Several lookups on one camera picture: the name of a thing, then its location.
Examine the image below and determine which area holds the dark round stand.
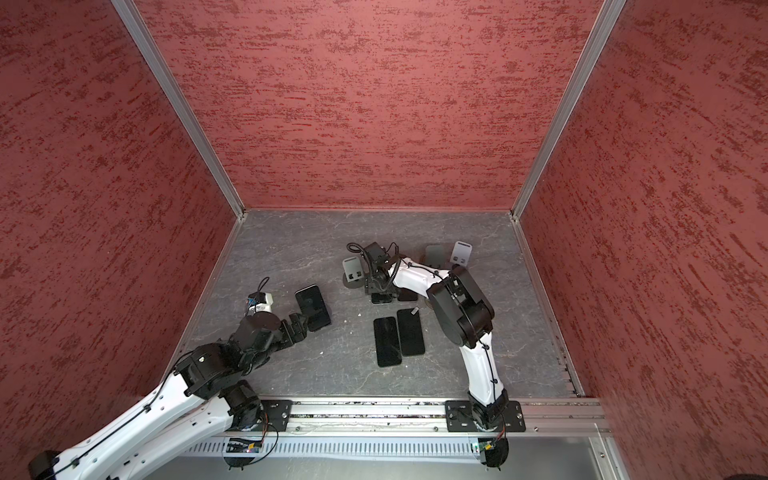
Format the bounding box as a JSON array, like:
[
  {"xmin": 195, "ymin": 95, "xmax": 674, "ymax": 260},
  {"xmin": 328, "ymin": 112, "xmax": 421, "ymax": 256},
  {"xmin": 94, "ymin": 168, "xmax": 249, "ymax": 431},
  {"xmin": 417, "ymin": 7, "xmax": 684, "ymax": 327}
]
[{"xmin": 342, "ymin": 256, "xmax": 365, "ymax": 289}]

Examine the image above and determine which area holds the black phone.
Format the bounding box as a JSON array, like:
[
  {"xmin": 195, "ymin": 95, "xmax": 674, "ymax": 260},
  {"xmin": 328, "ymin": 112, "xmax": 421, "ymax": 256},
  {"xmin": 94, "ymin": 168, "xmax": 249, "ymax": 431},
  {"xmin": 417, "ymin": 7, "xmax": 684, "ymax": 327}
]
[
  {"xmin": 396, "ymin": 308, "xmax": 426, "ymax": 357},
  {"xmin": 295, "ymin": 285, "xmax": 332, "ymax": 332}
]

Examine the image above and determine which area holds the pink edged phone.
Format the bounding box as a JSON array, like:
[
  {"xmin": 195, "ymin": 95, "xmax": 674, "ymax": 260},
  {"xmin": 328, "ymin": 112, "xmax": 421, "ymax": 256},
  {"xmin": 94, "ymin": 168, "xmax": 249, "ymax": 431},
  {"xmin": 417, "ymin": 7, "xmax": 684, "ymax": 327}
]
[{"xmin": 398, "ymin": 288, "xmax": 419, "ymax": 302}]

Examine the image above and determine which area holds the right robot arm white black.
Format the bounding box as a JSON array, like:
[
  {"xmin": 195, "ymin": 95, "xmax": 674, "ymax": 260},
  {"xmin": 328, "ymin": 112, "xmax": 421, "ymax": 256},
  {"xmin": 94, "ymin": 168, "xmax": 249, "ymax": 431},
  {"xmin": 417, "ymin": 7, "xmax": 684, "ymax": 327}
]
[{"xmin": 344, "ymin": 242, "xmax": 509, "ymax": 430}]

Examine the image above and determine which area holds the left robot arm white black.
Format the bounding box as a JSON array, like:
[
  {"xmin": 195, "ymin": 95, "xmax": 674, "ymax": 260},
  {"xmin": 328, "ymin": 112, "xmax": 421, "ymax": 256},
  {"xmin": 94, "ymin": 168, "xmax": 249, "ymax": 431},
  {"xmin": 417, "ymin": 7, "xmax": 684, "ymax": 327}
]
[{"xmin": 28, "ymin": 288, "xmax": 308, "ymax": 479}]

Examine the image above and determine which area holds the left base wiring connector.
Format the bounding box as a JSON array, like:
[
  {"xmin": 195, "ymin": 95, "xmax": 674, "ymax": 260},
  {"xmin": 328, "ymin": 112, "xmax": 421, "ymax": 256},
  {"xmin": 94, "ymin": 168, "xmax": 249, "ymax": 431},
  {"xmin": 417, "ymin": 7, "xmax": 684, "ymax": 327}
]
[{"xmin": 222, "ymin": 438, "xmax": 272, "ymax": 470}]

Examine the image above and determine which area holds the base wiring connector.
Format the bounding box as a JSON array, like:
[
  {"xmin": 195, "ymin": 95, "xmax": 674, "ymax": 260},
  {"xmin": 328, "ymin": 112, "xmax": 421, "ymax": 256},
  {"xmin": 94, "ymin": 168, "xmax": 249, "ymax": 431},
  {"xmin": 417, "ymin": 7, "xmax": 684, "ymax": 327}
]
[
  {"xmin": 477, "ymin": 438, "xmax": 509, "ymax": 469},
  {"xmin": 222, "ymin": 438, "xmax": 272, "ymax": 470}
]

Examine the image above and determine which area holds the right base wiring connector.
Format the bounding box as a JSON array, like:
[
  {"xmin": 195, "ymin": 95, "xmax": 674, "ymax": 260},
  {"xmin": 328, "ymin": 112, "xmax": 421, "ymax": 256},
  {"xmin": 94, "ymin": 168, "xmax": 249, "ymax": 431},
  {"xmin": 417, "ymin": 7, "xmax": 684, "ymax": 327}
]
[{"xmin": 477, "ymin": 438, "xmax": 509, "ymax": 469}]

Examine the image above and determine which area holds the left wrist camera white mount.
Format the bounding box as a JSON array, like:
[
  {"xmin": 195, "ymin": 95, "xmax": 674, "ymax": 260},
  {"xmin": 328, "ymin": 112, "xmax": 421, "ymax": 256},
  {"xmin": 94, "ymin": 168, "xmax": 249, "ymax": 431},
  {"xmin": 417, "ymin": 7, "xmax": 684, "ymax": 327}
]
[{"xmin": 246, "ymin": 291, "xmax": 274, "ymax": 316}]

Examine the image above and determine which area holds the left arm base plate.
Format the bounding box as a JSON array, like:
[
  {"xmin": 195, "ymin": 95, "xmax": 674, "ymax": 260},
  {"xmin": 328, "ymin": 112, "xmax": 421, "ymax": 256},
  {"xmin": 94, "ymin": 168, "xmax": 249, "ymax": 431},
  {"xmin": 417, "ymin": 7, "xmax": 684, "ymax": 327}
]
[{"xmin": 206, "ymin": 398, "xmax": 293, "ymax": 433}]

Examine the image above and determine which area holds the white slotted cable duct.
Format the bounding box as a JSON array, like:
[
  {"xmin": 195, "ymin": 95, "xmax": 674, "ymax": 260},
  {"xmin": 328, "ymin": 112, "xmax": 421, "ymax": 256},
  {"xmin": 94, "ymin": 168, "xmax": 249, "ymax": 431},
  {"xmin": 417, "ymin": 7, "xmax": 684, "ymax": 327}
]
[{"xmin": 181, "ymin": 436, "xmax": 479, "ymax": 462}]

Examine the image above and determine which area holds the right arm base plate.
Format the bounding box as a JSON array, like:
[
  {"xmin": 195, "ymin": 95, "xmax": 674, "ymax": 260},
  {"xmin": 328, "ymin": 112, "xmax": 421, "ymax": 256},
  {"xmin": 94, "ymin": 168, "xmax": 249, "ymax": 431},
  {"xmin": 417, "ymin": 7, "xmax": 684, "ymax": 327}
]
[{"xmin": 444, "ymin": 400, "xmax": 526, "ymax": 433}]

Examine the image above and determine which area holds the aluminium front rail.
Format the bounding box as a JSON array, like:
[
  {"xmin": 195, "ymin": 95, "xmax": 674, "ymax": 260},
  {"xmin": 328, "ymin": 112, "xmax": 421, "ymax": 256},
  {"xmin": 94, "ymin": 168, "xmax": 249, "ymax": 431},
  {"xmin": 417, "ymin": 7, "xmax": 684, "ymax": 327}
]
[{"xmin": 122, "ymin": 395, "xmax": 610, "ymax": 436}]

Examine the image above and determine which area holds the left aluminium corner post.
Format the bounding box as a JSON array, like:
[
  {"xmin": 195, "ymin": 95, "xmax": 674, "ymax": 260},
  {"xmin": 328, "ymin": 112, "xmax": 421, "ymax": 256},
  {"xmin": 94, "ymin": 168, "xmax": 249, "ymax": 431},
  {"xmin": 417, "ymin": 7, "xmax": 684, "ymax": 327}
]
[{"xmin": 111, "ymin": 0, "xmax": 246, "ymax": 222}]

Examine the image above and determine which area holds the aluminium corner post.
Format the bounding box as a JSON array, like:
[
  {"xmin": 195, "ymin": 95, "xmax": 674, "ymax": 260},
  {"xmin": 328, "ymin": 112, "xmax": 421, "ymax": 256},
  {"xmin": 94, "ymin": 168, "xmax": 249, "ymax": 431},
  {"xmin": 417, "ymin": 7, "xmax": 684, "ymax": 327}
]
[
  {"xmin": 111, "ymin": 0, "xmax": 246, "ymax": 222},
  {"xmin": 511, "ymin": 0, "xmax": 626, "ymax": 223}
]

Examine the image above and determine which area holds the right aluminium corner post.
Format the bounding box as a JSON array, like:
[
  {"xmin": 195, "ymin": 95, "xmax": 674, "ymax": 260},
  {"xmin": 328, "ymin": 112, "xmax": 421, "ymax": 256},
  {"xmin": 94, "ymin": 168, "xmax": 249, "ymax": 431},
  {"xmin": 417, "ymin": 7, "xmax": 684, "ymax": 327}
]
[{"xmin": 511, "ymin": 0, "xmax": 626, "ymax": 223}]

